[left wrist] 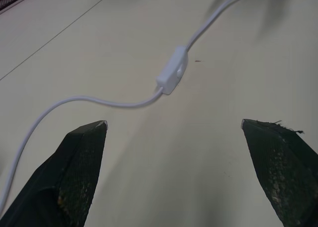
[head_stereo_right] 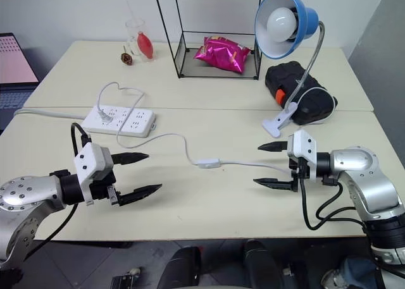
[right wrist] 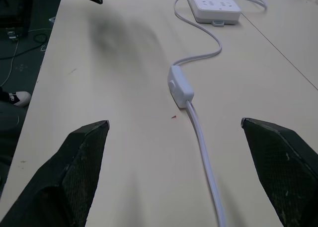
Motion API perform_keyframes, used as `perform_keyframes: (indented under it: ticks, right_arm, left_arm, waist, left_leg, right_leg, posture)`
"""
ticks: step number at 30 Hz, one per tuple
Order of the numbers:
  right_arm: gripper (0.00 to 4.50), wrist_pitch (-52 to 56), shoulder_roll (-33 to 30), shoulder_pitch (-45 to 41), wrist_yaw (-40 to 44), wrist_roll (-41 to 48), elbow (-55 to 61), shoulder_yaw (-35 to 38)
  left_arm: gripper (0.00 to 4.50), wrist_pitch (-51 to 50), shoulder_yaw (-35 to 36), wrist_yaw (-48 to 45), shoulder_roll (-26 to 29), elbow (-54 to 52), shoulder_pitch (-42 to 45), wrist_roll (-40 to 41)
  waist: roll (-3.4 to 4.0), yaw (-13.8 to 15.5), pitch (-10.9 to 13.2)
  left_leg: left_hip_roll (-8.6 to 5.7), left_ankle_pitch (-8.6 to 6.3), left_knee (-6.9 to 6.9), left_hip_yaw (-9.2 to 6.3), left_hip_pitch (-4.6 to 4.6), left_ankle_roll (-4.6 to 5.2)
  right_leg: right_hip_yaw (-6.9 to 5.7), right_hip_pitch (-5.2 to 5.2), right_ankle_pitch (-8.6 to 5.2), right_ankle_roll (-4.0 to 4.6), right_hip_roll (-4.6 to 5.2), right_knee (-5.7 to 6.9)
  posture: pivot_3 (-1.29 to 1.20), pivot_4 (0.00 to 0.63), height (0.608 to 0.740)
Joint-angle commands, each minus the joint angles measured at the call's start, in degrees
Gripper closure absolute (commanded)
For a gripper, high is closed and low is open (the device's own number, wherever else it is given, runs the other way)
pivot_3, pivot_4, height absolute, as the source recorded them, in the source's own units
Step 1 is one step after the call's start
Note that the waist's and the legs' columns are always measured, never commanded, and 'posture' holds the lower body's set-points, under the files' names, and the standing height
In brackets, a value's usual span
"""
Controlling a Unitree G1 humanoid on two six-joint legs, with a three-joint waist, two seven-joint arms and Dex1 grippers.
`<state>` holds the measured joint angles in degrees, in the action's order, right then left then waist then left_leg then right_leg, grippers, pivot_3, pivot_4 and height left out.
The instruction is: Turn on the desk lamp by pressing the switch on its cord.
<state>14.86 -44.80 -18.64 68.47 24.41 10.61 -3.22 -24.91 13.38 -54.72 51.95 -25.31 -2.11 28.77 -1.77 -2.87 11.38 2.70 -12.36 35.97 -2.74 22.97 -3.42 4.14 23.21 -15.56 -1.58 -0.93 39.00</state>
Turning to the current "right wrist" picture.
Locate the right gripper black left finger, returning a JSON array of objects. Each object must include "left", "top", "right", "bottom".
[{"left": 0, "top": 120, "right": 110, "bottom": 227}]

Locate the white power strip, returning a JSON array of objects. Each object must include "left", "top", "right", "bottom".
[{"left": 186, "top": 0, "right": 242, "bottom": 29}]

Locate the thin black floor cable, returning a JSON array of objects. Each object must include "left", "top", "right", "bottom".
[{"left": 0, "top": 33, "right": 49, "bottom": 61}]

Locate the thin white floor cable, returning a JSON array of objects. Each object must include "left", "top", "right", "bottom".
[{"left": 0, "top": 27, "right": 52, "bottom": 87}]

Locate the dark furniture frame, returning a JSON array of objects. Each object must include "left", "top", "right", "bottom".
[{"left": 0, "top": 0, "right": 34, "bottom": 38}]

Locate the black and white shoe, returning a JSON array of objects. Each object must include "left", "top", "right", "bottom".
[{"left": 0, "top": 86, "right": 32, "bottom": 107}]

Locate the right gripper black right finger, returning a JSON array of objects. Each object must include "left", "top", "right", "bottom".
[{"left": 240, "top": 117, "right": 318, "bottom": 227}]

